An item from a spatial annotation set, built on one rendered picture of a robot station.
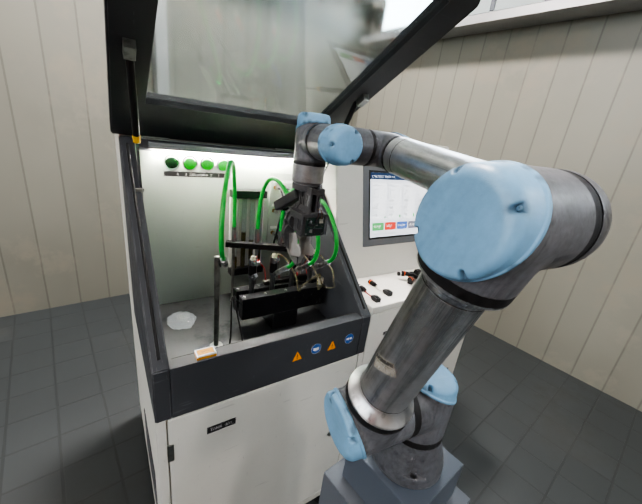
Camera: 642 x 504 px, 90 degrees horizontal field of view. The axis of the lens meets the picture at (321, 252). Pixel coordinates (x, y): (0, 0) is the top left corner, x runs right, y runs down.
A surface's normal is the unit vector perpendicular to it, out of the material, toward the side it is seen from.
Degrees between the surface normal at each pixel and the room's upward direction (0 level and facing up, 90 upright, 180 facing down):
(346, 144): 90
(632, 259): 90
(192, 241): 90
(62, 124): 90
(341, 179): 76
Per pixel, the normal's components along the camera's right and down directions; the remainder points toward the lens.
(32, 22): 0.63, 0.33
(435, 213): -0.84, -0.05
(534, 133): -0.77, 0.13
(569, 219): 0.46, 0.05
